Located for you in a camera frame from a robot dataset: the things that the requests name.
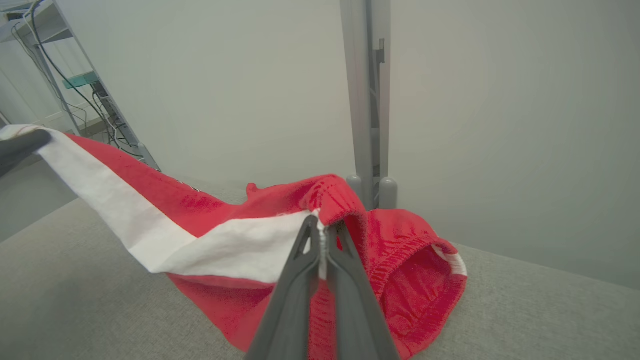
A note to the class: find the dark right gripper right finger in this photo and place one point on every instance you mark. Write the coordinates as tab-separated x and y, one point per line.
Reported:
357	320

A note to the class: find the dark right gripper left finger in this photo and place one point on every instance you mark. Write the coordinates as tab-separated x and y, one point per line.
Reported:
290	320

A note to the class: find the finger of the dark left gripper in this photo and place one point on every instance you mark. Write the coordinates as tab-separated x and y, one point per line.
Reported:
20	147

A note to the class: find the red shorts with white stripes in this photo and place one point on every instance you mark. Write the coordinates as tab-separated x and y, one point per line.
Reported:
425	290

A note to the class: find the teal box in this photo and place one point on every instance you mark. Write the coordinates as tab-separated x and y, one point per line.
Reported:
80	80

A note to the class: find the grey metal shelf rack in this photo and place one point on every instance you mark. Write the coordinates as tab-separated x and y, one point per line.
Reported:
47	32

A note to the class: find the grey cylindrical post foot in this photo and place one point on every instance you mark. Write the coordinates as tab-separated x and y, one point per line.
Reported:
388	194
354	186

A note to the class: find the grey metal partition post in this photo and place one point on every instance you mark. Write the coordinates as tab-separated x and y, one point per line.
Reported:
357	100

